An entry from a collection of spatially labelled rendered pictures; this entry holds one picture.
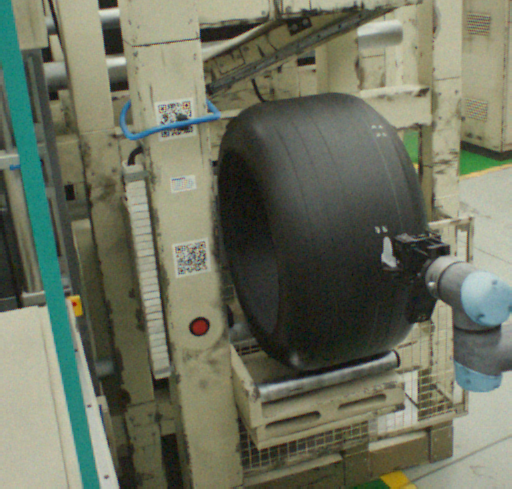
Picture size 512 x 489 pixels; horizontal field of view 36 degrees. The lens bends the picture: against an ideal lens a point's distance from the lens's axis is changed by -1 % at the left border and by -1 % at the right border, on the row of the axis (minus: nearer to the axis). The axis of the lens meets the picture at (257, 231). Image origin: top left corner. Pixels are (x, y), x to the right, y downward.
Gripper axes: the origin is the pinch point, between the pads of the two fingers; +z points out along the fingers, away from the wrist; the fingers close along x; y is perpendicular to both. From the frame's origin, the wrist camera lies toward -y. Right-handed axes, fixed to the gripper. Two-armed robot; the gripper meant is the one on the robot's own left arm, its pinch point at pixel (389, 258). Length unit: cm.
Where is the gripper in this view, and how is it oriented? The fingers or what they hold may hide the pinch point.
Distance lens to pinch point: 151.7
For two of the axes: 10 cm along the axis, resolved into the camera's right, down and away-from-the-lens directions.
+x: -9.5, 1.8, -2.7
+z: -3.0, -2.1, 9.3
